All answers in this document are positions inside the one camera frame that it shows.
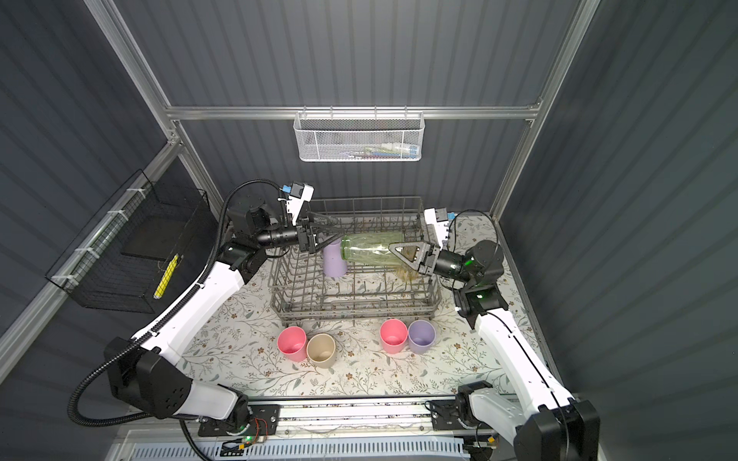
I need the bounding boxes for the grey wire dish rack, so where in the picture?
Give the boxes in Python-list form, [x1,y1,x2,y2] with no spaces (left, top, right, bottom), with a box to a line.
[269,196,440,325]

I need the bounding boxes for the large purple plastic cup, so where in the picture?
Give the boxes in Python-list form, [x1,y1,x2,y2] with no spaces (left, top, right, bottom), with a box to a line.
[322,238,348,279]

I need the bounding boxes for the pink plastic cup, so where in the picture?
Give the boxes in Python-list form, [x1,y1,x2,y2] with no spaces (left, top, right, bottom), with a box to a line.
[277,326,308,362]
[380,319,409,355]

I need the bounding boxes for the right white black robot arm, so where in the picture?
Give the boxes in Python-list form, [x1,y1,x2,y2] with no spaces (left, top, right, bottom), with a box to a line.
[389,240,601,460]

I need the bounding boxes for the small purple plastic cup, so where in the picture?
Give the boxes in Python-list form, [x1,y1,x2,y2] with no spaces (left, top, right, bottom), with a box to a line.
[407,319,436,355]

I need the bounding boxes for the yellow brush in basket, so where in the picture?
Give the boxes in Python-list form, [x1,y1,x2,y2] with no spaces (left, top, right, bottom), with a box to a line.
[153,254,180,300]

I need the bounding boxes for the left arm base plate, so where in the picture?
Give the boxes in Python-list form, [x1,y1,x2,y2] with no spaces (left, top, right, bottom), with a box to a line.
[197,405,282,437]

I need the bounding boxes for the black wire wall basket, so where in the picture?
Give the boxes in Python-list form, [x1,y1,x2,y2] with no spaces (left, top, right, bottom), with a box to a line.
[45,163,216,314]

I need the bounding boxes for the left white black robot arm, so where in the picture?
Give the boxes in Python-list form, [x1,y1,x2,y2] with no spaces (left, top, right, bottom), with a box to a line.
[86,182,325,429]

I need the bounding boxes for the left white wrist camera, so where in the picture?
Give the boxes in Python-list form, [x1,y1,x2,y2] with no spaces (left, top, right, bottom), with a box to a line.
[282,182,314,226]

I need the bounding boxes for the aluminium front rail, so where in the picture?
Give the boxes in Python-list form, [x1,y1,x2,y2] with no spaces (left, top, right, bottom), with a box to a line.
[117,394,589,444]

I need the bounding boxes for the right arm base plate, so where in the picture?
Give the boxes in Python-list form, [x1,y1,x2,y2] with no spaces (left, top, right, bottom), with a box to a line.
[423,399,491,431]

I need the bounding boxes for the right pink plastic cup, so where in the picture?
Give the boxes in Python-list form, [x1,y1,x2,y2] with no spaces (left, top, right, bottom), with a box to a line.
[380,319,409,355]

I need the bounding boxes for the left pink plastic cup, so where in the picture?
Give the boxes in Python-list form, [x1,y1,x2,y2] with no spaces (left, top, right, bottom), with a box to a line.
[277,326,308,362]

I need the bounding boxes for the beige plastic cup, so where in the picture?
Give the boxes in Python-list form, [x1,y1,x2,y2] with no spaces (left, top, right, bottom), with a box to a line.
[307,333,336,369]

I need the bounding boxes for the green transparent glass cup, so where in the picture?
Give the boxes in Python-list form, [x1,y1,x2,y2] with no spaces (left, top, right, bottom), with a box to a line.
[340,232,405,267]

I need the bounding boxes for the yellow transparent glass cup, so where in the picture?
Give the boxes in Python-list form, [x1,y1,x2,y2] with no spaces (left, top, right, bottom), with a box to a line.
[396,266,424,284]

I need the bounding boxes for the tubes in white basket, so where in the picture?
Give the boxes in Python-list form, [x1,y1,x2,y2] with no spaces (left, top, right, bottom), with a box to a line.
[341,143,421,161]

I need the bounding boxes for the white mesh wall basket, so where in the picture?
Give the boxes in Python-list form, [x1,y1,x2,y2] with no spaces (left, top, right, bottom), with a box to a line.
[293,111,426,163]

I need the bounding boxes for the left black corrugated cable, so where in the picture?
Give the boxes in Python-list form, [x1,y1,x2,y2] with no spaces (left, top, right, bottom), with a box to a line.
[66,179,284,461]

